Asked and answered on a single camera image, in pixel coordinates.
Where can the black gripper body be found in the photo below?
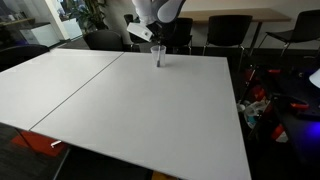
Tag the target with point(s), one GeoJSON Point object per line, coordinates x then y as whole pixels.
{"type": "Point", "coordinates": [161, 30]}

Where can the black and silver marker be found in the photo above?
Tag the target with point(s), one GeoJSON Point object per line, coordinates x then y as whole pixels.
{"type": "Point", "coordinates": [158, 58]}

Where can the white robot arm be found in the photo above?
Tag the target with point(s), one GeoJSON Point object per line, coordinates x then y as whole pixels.
{"type": "Point", "coordinates": [166, 10]}

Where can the clear plastic measuring cup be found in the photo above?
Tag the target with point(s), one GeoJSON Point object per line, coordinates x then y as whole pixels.
{"type": "Point", "coordinates": [154, 55]}

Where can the green potted plant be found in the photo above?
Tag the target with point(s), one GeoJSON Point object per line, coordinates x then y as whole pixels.
{"type": "Point", "coordinates": [90, 15]}

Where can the brown wooden table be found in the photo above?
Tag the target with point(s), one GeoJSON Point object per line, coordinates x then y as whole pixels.
{"type": "Point", "coordinates": [233, 15]}

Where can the white low cabinet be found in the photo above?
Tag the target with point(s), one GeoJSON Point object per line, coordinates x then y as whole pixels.
{"type": "Point", "coordinates": [40, 35]}

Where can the orange clamp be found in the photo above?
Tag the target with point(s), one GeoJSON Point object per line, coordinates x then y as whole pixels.
{"type": "Point", "coordinates": [299, 106]}

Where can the white lamp shade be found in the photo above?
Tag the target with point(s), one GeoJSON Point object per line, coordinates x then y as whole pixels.
{"type": "Point", "coordinates": [316, 78]}

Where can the black side table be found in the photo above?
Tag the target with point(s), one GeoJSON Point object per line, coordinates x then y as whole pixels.
{"type": "Point", "coordinates": [300, 133]}

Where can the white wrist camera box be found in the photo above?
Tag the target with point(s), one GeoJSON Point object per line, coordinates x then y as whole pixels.
{"type": "Point", "coordinates": [140, 31]}

